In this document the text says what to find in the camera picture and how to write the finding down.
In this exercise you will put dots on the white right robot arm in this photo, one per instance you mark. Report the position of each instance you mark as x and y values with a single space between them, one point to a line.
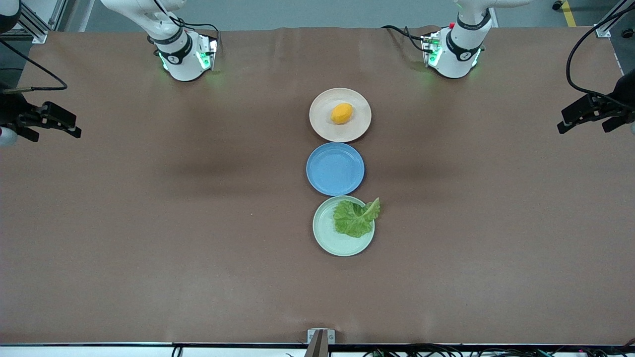
179 59

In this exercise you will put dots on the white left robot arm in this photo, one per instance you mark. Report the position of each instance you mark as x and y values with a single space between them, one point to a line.
459 54

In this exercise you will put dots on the black caster wheel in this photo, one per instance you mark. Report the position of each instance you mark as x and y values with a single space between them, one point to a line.
558 4

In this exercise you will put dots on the brown table cover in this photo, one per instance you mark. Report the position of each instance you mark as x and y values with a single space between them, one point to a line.
149 223

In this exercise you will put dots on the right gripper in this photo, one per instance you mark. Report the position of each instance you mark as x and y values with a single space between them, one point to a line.
11 110

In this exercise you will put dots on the brown mounting post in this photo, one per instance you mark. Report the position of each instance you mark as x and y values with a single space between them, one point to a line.
318 344

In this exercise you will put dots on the yellow lemon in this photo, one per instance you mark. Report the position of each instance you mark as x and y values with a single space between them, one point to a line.
342 113

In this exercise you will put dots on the beige plate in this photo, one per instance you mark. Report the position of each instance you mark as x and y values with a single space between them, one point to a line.
322 124

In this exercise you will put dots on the pale green plate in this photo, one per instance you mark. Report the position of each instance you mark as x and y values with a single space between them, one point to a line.
330 240

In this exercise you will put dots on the blue plate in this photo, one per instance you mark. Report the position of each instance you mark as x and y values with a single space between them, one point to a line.
335 169

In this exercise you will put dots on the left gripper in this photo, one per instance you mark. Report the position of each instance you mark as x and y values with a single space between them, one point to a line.
623 97

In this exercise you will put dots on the green lettuce leaf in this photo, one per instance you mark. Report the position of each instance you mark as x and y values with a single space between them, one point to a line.
353 219

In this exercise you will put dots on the small metal bracket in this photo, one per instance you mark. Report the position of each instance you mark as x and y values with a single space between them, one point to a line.
311 336

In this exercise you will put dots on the aluminium frame profile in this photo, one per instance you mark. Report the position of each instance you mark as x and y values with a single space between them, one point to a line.
610 22
37 27

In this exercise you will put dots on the black round foot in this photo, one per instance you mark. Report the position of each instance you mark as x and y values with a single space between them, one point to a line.
628 33

